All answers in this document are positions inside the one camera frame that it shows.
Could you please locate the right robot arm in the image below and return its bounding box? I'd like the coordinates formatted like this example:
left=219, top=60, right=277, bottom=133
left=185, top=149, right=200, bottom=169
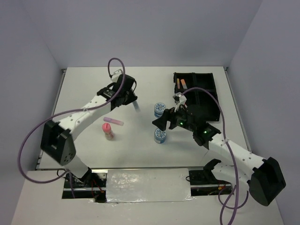
left=152, top=105, right=286, bottom=206

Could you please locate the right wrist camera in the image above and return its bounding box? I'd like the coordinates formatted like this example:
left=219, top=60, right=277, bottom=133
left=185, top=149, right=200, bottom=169
left=173, top=92, right=187, bottom=112

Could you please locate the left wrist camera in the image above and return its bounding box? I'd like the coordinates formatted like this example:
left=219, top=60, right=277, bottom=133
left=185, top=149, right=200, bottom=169
left=111, top=69, right=123, bottom=82

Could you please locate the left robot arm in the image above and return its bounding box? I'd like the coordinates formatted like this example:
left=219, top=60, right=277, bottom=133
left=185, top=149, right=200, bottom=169
left=40, top=74, right=137, bottom=187

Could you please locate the orange cap highlighter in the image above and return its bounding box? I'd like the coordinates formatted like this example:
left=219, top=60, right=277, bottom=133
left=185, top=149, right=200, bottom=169
left=180, top=79, right=188, bottom=90

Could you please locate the blue cap highlighter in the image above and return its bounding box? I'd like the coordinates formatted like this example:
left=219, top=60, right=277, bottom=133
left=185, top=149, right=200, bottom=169
left=132, top=101, right=140, bottom=113

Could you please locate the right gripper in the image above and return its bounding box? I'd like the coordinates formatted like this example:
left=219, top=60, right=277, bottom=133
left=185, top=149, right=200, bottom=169
left=152, top=103, right=195, bottom=132

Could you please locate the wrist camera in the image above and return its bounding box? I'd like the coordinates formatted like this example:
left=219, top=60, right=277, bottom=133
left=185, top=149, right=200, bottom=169
left=173, top=92, right=187, bottom=112
left=111, top=69, right=123, bottom=82

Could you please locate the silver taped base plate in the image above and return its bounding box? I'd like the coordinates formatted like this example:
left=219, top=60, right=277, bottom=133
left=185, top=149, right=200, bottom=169
left=106, top=168, right=193, bottom=203

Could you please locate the pink lid small bottle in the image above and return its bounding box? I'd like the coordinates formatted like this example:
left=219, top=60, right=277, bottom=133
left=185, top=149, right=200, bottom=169
left=102, top=123, right=114, bottom=140

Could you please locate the blue paint jar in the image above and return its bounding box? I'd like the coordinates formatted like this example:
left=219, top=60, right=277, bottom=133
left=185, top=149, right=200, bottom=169
left=154, top=128, right=167, bottom=144
left=154, top=103, right=166, bottom=118

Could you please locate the black four-compartment organizer tray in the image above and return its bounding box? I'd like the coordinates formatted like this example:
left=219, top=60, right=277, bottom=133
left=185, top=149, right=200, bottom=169
left=173, top=72, right=220, bottom=122

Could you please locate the purple cap highlighter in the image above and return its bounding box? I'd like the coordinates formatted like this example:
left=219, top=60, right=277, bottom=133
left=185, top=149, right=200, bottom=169
left=103, top=117, right=124, bottom=126

